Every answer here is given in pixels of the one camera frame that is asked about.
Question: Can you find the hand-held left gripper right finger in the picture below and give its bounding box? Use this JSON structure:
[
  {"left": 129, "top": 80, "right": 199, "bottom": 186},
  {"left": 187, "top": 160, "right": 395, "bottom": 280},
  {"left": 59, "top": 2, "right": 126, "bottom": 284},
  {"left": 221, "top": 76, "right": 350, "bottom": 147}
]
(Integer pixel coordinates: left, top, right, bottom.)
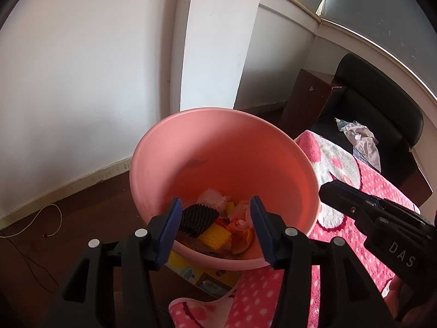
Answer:
[{"left": 249, "top": 195, "right": 397, "bottom": 328}]

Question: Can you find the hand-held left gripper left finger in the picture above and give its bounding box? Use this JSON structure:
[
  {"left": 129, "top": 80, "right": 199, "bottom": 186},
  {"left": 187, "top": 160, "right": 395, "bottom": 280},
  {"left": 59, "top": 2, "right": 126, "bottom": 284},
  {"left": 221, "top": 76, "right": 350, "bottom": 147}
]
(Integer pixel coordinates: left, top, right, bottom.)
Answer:
[{"left": 41, "top": 196, "right": 183, "bottom": 328}]

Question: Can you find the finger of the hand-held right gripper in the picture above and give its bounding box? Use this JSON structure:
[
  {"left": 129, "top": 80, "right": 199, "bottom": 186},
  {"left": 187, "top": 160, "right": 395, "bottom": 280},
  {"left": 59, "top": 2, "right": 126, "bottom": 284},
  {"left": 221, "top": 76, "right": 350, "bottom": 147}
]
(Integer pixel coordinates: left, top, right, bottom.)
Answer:
[
  {"left": 366, "top": 196, "right": 437, "bottom": 229},
  {"left": 319, "top": 180, "right": 437, "bottom": 240}
]

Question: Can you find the orange peel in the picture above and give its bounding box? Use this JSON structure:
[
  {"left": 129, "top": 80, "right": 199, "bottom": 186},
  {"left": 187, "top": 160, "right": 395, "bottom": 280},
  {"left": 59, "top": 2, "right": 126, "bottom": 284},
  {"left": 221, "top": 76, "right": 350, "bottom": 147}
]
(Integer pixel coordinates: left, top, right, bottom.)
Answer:
[{"left": 232, "top": 227, "right": 254, "bottom": 255}]

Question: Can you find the black foam net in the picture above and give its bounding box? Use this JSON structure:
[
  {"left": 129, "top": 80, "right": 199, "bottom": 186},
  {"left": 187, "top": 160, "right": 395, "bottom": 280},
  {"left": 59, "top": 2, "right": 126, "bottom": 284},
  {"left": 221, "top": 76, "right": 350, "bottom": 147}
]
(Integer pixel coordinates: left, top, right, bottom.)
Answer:
[{"left": 178, "top": 203, "right": 220, "bottom": 239}]

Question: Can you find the pink plastic bucket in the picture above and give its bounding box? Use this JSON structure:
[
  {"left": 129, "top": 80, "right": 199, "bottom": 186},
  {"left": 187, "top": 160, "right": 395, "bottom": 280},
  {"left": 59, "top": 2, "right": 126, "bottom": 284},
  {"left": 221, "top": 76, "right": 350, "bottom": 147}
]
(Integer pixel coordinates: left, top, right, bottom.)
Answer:
[{"left": 129, "top": 107, "right": 320, "bottom": 271}]

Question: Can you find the person's right hand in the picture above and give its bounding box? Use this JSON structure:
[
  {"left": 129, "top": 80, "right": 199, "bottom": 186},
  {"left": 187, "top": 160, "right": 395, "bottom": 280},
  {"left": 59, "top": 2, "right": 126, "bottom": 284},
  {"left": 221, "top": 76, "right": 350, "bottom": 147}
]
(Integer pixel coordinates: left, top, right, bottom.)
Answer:
[{"left": 386, "top": 276, "right": 411, "bottom": 319}]

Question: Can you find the pink printed blanket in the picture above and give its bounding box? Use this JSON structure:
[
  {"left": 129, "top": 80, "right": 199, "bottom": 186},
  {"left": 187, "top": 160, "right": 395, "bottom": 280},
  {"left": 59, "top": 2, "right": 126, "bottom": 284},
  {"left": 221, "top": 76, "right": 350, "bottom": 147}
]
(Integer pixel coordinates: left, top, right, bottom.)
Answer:
[{"left": 169, "top": 130, "right": 422, "bottom": 328}]

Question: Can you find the yellow printed box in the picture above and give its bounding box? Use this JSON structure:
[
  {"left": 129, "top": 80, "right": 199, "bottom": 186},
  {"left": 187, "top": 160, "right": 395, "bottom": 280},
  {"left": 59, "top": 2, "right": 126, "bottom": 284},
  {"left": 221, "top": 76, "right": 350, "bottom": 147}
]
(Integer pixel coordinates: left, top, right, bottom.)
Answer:
[{"left": 166, "top": 249, "right": 241, "bottom": 298}]

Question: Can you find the white floral cloth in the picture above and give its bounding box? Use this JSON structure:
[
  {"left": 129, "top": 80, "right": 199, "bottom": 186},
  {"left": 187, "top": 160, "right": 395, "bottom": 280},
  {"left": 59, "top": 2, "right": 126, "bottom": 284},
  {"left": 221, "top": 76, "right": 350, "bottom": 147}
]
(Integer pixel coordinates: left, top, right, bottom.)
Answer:
[{"left": 334, "top": 118, "right": 382, "bottom": 172}]

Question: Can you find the black leather armchair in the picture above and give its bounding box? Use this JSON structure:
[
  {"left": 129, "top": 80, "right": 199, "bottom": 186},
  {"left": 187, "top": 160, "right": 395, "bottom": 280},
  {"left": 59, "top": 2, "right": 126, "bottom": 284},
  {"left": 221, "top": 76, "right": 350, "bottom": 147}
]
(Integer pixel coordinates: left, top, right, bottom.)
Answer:
[{"left": 278, "top": 53, "right": 434, "bottom": 206}]

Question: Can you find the white cable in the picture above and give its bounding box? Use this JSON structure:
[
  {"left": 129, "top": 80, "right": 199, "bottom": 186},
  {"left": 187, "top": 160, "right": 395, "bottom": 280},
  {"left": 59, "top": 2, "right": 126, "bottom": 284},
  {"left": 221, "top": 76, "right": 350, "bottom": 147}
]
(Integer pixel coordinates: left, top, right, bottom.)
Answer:
[{"left": 0, "top": 204, "right": 63, "bottom": 238}]

